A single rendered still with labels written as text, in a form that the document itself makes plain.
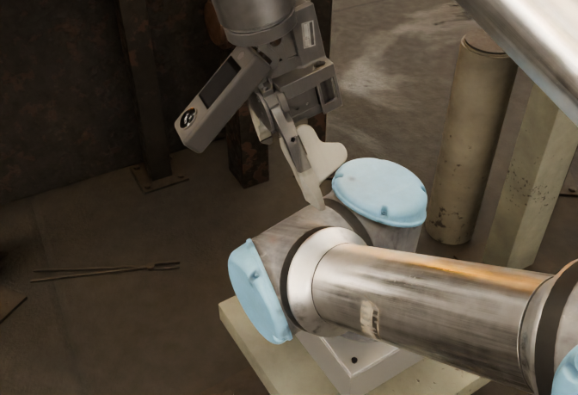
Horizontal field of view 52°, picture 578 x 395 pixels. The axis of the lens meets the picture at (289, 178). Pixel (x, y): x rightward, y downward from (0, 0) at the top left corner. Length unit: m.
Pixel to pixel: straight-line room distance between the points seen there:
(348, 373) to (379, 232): 0.21
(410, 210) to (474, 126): 0.64
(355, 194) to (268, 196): 0.94
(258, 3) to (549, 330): 0.35
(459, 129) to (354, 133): 0.59
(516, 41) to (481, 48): 0.75
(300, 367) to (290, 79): 0.46
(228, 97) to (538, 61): 0.28
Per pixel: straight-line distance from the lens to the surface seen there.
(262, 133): 0.72
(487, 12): 0.50
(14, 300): 1.49
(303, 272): 0.60
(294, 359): 0.92
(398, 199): 0.71
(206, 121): 0.59
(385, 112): 1.98
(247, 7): 0.55
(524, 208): 1.34
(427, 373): 0.93
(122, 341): 1.35
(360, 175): 0.73
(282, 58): 0.60
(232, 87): 0.58
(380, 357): 0.84
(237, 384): 1.23
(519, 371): 0.45
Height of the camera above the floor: 1.06
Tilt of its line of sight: 39 degrees down
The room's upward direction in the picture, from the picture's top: straight up
